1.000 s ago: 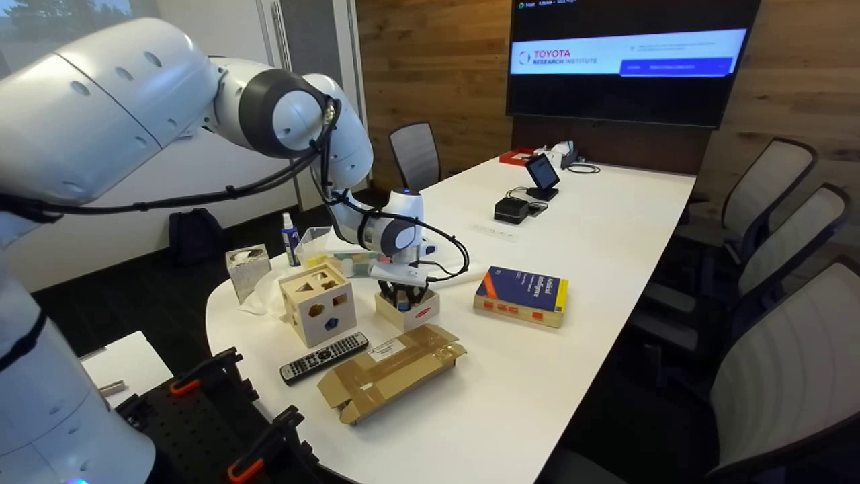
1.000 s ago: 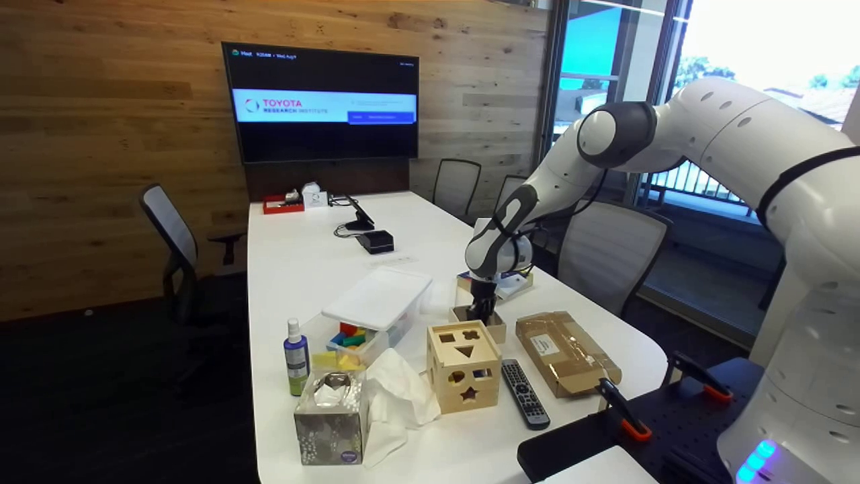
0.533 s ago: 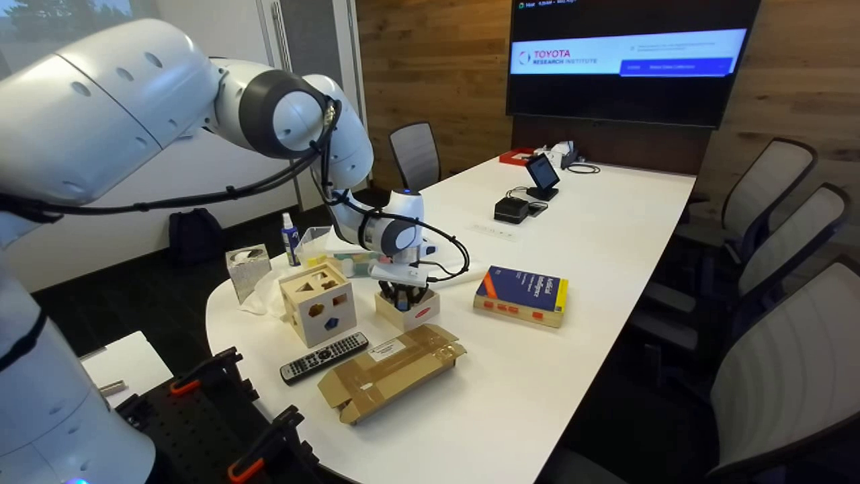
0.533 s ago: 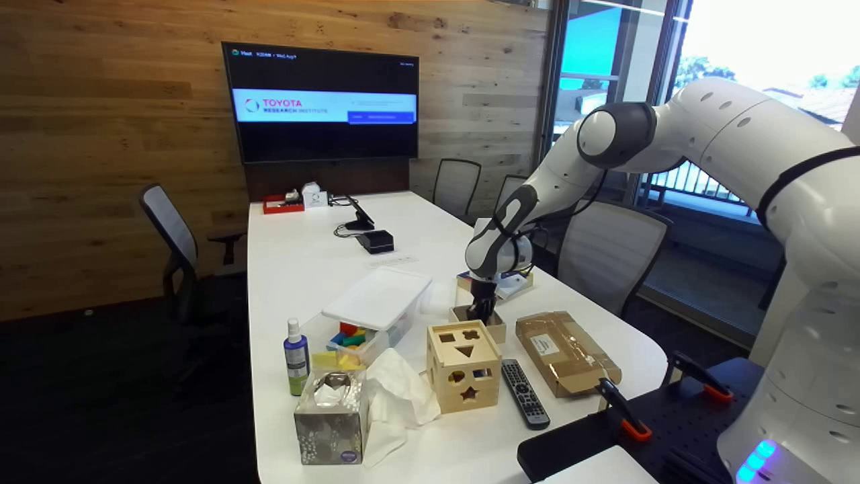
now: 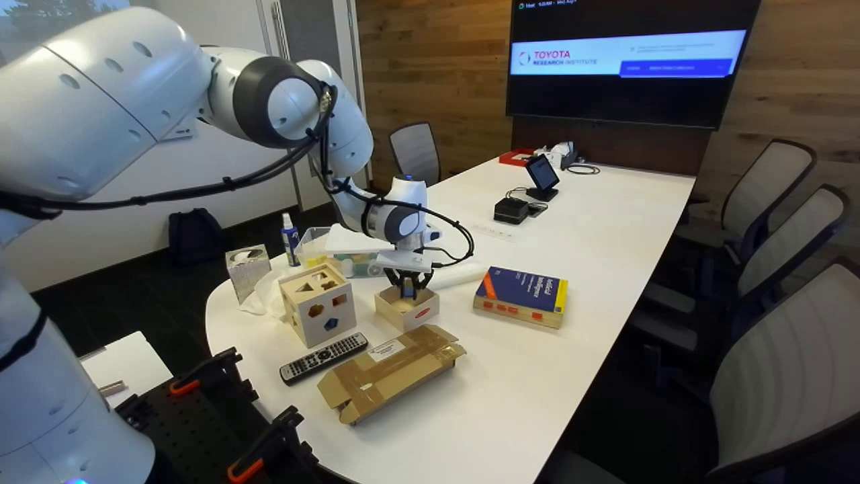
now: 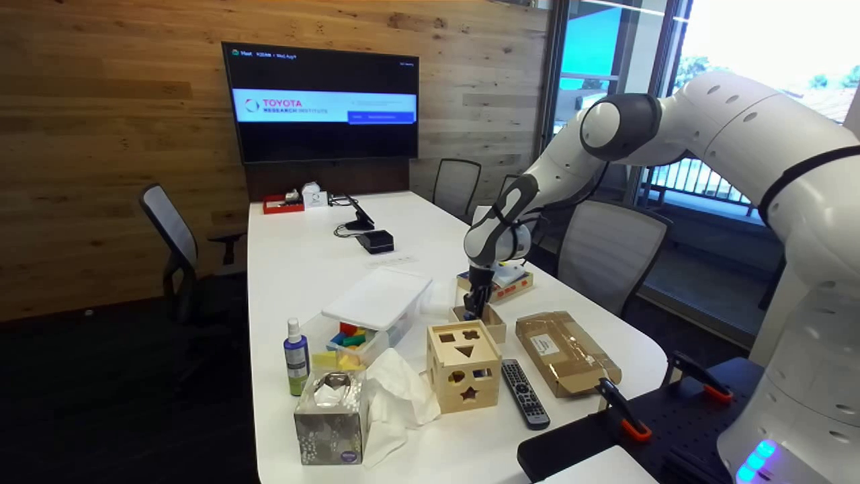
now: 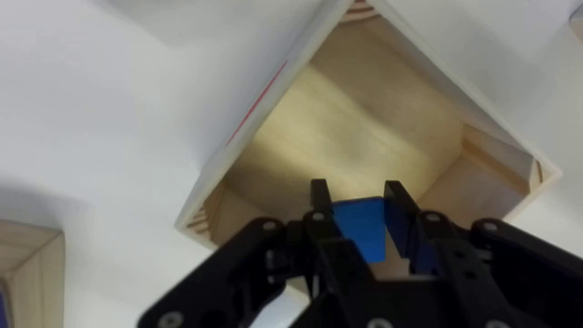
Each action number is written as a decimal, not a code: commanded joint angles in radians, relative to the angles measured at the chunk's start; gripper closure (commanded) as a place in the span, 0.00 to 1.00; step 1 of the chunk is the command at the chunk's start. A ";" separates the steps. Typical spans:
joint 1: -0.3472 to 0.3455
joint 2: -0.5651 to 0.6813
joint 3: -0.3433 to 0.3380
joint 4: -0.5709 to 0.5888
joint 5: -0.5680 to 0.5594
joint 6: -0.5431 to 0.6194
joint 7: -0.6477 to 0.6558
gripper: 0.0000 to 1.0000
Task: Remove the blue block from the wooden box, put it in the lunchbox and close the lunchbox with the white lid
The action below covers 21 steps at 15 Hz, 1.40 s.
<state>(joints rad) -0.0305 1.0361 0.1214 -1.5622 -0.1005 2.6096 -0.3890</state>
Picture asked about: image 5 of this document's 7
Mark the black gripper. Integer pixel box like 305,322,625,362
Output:
389,267,434,303

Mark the white lunchbox lid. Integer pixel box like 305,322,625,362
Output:
304,222,386,264

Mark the small open wooden box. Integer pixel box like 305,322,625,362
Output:
374,282,442,334

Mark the clear plastic lunchbox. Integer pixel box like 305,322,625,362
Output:
327,248,397,282

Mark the flat open cardboard box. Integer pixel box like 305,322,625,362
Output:
315,322,467,427

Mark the small black box device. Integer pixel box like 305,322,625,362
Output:
491,195,531,226

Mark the grey tissue box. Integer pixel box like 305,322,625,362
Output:
223,248,273,306

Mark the small white box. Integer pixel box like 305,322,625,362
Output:
546,139,578,171

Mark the wooden shape sorter cube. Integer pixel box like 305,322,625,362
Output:
277,259,356,349

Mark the black tv remote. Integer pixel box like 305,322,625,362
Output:
277,330,370,386

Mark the blue spray bottle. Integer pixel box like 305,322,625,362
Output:
278,209,300,269

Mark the grey mesh office chair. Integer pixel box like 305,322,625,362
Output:
386,122,442,189
704,259,860,484
734,182,848,310
721,138,817,264

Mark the black tablet on stand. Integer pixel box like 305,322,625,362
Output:
522,154,565,204

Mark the dark wooden tv console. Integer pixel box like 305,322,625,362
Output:
508,115,710,177

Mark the black mounting plate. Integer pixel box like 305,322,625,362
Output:
116,358,355,484

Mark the white stand panel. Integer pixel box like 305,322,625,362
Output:
77,330,174,412

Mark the black clamp with orange handle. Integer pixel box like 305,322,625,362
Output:
223,404,305,484
166,347,248,404

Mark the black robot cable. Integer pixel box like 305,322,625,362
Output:
0,78,479,271

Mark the wall mounted tv screen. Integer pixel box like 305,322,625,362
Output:
506,0,762,131

